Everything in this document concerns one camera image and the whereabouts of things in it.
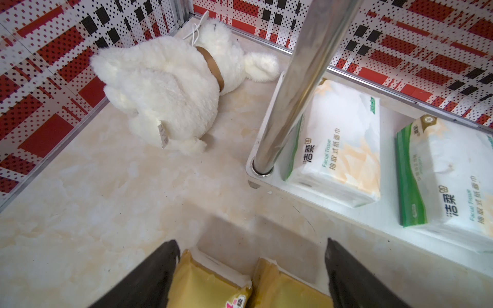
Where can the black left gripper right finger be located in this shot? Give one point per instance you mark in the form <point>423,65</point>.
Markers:
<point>353,285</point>

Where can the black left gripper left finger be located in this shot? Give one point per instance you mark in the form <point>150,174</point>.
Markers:
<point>148,284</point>

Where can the gold tissue pack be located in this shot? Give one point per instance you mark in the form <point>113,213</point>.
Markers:
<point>201,281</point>
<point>275,287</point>

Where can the white tissue pack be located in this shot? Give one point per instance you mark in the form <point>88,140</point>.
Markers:
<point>445,182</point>
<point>336,153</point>

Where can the white two-tier shelf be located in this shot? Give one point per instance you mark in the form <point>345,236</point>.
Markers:
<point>417,57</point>

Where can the white plush toy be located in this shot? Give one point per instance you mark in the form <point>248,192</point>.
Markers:
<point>170,87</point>

